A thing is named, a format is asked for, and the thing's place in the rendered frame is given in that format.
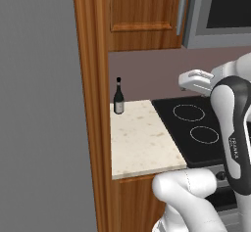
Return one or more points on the dark wine bottle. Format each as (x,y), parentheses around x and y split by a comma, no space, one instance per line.
(118,100)

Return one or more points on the black hob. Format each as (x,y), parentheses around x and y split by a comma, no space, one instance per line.
(183,128)

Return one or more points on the tall wooden cabinet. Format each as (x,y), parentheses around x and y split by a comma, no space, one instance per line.
(94,112)

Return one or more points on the wooden wall cupboard door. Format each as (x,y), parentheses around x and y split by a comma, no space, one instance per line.
(143,14)

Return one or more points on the grey microwave oven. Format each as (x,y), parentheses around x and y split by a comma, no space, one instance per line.
(222,10)

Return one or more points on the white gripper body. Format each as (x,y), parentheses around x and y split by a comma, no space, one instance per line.
(196,80)

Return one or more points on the wooden base cupboard door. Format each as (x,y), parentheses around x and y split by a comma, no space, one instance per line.
(137,206)

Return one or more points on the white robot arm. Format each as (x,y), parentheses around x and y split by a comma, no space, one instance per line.
(228,118)

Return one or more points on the black oven knob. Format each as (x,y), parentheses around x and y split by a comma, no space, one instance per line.
(221,175)

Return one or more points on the grey oven front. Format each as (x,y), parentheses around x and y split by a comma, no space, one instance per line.
(225,201)

